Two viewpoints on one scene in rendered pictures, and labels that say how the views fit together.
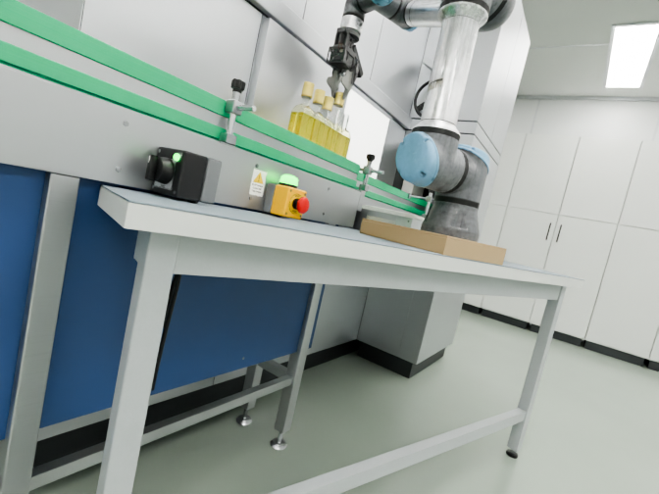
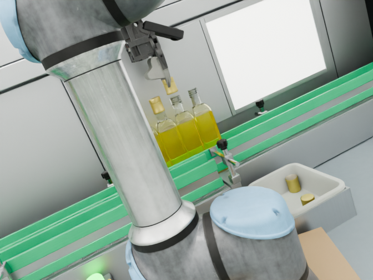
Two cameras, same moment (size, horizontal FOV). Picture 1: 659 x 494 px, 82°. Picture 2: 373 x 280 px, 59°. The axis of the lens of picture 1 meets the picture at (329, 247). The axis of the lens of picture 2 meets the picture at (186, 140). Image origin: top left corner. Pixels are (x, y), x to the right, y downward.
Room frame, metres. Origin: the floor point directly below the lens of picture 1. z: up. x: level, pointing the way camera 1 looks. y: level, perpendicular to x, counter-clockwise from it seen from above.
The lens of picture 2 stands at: (0.66, -0.59, 1.28)
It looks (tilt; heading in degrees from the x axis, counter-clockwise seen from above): 16 degrees down; 45
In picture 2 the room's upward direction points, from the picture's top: 22 degrees counter-clockwise
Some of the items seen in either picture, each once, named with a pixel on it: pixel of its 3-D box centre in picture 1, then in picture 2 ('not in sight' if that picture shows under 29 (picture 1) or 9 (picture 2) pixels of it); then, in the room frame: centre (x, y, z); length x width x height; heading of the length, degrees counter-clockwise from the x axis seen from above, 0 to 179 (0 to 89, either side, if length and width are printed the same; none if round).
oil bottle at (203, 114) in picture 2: (336, 158); (209, 136); (1.40, 0.05, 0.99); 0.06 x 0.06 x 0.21; 58
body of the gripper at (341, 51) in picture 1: (344, 51); (140, 38); (1.33, 0.09, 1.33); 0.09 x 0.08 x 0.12; 147
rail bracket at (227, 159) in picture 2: (361, 172); (225, 159); (1.32, -0.05, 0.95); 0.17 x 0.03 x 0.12; 57
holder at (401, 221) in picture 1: (382, 223); (290, 198); (1.38, -0.17, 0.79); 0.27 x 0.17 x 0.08; 57
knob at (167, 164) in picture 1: (157, 169); not in sight; (0.64, 0.31, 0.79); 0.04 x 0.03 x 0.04; 57
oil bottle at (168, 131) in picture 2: (318, 149); (176, 151); (1.31, 0.11, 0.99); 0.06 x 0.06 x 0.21; 58
